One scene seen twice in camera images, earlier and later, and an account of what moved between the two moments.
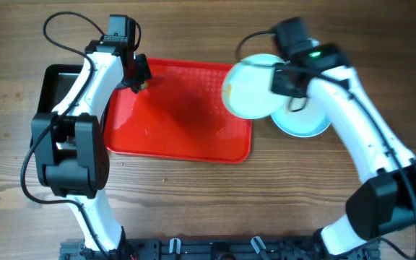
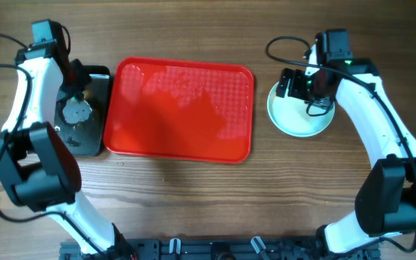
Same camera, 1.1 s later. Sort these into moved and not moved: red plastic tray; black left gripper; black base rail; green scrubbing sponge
Moved: black left gripper; green scrubbing sponge
Not moved: black base rail; red plastic tray
